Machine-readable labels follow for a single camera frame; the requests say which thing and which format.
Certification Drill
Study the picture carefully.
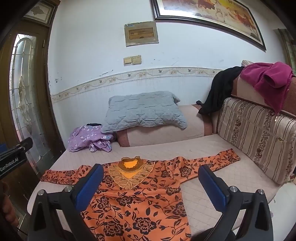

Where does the large framed painting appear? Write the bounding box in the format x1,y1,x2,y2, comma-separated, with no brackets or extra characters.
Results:
150,0,267,51

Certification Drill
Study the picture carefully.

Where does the orange floral shirt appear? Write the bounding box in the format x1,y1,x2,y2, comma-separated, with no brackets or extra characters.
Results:
40,148,241,241

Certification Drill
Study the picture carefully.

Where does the grey quilted blanket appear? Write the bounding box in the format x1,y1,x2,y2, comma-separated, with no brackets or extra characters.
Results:
102,91,188,133

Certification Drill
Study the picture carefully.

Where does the transom window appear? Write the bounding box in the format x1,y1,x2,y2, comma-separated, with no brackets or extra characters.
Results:
23,0,58,26

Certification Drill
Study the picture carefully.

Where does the magenta garment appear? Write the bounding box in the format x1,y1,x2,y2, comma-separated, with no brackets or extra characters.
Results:
240,61,296,115

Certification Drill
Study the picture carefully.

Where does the person's left hand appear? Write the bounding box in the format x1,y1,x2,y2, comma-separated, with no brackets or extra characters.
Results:
0,181,20,229

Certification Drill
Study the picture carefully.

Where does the purple floral garment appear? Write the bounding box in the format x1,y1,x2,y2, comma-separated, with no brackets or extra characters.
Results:
68,124,114,153

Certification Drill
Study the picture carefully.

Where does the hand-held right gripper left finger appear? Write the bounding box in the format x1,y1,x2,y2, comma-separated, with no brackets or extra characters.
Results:
28,164,104,241

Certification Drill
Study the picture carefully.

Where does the wooden door with glass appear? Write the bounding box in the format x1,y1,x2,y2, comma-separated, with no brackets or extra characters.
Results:
0,20,65,232

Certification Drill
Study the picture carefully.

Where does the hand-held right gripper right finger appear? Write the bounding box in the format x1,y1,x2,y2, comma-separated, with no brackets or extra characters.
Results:
198,165,274,241

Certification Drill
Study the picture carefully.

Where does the black garment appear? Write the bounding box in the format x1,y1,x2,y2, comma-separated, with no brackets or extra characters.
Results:
198,66,245,115

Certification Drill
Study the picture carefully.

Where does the striped floral cushion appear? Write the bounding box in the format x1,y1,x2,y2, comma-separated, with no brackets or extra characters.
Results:
217,97,296,184

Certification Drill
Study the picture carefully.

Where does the small framed picture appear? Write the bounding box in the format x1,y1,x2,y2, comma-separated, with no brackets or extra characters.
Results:
124,21,159,47

